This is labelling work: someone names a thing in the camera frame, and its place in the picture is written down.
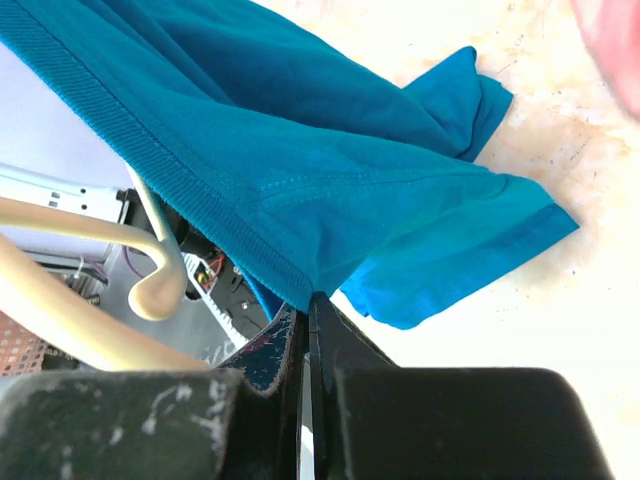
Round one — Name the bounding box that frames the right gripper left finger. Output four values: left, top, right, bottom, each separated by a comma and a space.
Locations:
1, 307, 307, 479

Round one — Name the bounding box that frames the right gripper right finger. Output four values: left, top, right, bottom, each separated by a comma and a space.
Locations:
308, 293, 611, 479

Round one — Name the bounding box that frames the cream plastic hanger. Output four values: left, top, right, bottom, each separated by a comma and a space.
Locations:
0, 169, 211, 372

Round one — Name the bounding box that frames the teal blue t shirt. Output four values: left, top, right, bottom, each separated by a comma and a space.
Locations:
1, 1, 577, 329

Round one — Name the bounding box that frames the salmon pink t shirt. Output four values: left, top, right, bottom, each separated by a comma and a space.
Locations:
571, 0, 639, 117

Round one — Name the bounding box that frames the pink woven basket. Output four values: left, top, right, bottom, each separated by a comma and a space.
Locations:
0, 312, 48, 377

